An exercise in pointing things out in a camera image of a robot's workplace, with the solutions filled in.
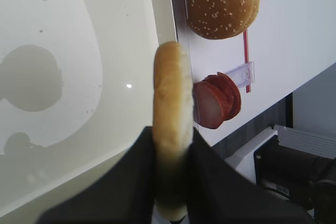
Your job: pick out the right red rail strip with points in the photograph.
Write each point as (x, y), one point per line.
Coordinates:
(246, 55)

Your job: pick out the clear track behind meat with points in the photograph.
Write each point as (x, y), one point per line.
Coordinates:
(243, 75)

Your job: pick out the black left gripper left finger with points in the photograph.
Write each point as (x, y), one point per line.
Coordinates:
(125, 194)

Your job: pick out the right long clear divider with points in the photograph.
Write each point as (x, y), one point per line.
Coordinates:
(187, 38)

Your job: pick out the front meat patty slice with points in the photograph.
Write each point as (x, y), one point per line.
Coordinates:
(208, 109)

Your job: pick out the bun half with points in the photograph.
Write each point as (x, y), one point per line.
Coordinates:
(172, 128)

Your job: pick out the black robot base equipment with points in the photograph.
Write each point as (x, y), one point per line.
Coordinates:
(293, 165)

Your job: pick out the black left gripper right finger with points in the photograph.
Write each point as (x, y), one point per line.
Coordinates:
(216, 193)

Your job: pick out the front sesame top bun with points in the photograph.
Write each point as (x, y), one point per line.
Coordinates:
(218, 19)

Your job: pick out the sesame bun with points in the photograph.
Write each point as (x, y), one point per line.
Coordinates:
(253, 15)
(218, 19)

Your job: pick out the rear meat patty slices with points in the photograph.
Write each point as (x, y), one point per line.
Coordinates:
(230, 91)

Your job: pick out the rear sesame top bun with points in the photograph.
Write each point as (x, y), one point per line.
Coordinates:
(253, 15)

